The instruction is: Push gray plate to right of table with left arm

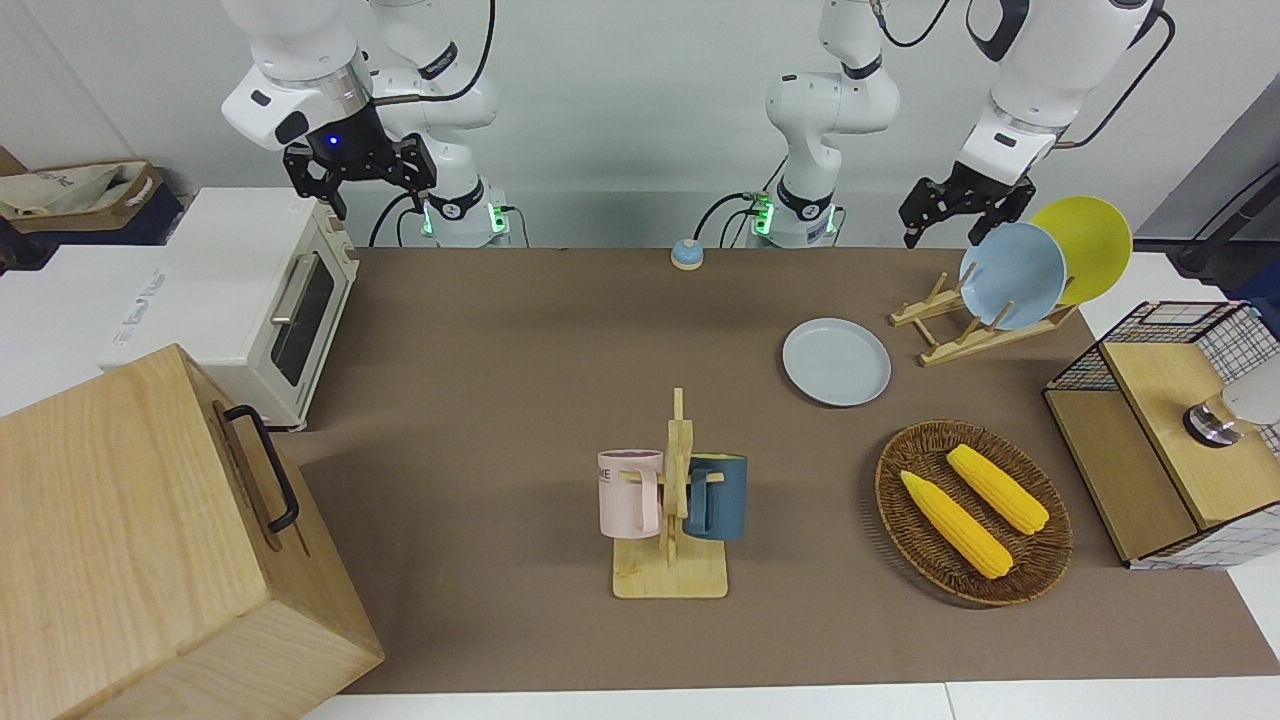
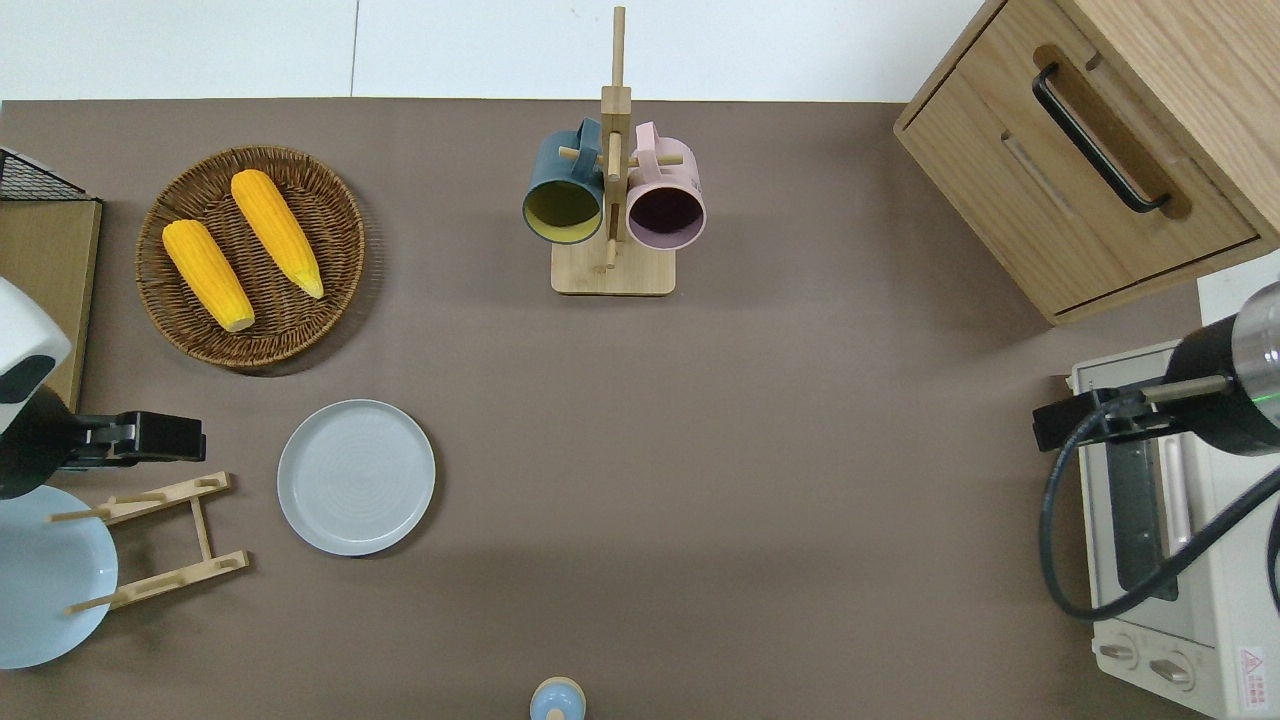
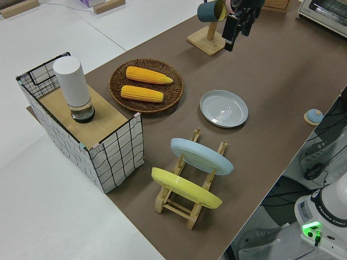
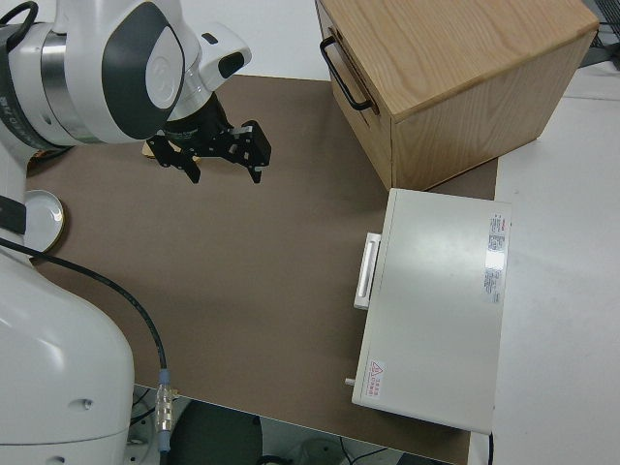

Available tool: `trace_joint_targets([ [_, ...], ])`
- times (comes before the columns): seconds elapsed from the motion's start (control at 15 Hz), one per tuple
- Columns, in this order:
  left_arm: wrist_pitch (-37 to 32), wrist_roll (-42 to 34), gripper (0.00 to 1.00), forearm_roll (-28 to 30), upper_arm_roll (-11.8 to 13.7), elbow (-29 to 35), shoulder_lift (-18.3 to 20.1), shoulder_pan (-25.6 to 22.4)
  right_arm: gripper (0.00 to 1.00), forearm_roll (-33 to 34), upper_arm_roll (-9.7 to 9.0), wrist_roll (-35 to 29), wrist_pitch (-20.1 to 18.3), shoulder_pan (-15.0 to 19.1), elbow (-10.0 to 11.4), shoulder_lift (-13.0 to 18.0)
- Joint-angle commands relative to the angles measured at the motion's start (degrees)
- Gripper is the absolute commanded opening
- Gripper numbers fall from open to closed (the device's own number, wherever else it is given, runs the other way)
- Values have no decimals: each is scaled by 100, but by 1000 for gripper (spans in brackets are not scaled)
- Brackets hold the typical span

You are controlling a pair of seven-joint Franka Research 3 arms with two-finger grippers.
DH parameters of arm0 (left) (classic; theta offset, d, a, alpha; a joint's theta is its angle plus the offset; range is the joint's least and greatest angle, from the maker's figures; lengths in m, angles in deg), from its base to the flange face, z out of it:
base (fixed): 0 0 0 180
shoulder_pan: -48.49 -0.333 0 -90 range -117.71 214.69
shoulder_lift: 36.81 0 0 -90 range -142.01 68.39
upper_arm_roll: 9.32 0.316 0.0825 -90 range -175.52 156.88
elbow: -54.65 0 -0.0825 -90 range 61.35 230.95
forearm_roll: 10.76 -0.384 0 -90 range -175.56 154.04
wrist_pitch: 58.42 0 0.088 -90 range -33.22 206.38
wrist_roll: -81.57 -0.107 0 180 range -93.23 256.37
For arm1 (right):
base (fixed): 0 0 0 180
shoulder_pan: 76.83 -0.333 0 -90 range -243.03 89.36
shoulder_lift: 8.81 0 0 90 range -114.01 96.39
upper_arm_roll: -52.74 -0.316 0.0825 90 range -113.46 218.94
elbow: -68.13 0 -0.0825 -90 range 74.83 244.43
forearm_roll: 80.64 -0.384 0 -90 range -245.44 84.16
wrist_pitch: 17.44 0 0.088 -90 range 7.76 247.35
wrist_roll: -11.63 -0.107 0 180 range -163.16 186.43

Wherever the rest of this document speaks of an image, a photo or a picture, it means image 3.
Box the round brown wicker basket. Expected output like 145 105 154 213
109 58 184 113

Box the wooden dish rack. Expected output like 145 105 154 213
155 127 228 230

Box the blue call bell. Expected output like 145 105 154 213
303 108 323 126

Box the wooden block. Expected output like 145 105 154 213
0 3 24 19
93 0 126 14

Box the yellow corn cob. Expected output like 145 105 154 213
126 66 174 85
120 84 164 103

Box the cream toaster oven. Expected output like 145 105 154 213
295 0 347 39

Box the black coiled cable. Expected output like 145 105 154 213
303 162 330 181

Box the white power strip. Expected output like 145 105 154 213
299 139 336 170

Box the wooden mug tree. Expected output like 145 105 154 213
187 19 227 56

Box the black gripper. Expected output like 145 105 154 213
233 0 266 37

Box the white cylindrical grinder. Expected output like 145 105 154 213
53 56 95 124

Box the teal mug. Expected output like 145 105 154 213
197 0 227 23

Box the wooden board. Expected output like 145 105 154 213
37 86 128 144

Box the gray ceramic plate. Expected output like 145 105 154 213
200 89 249 128

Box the purple box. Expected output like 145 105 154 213
78 0 105 8

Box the yellow plate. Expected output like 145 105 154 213
151 167 223 210

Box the light blue plate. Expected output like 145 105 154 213
170 138 234 176

